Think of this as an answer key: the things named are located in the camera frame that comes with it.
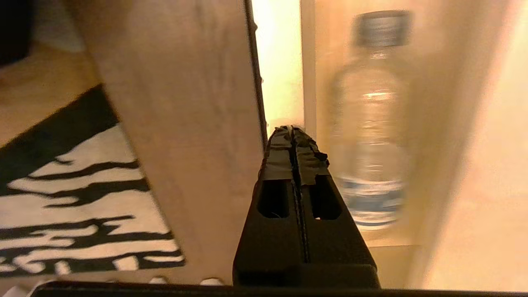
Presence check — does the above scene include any clear bottle with grey cap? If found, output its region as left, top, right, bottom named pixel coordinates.
left=328, top=10, right=414, bottom=232

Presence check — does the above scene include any white drawer with black handle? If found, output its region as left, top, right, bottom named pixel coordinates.
left=245, top=0, right=454, bottom=291

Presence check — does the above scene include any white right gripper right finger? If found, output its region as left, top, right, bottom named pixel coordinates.
left=291, top=126, right=381, bottom=289

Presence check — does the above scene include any white rug with black stripes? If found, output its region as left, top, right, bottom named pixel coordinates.
left=0, top=84, right=187, bottom=285

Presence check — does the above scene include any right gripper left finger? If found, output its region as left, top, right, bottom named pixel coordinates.
left=232, top=126, right=306, bottom=289

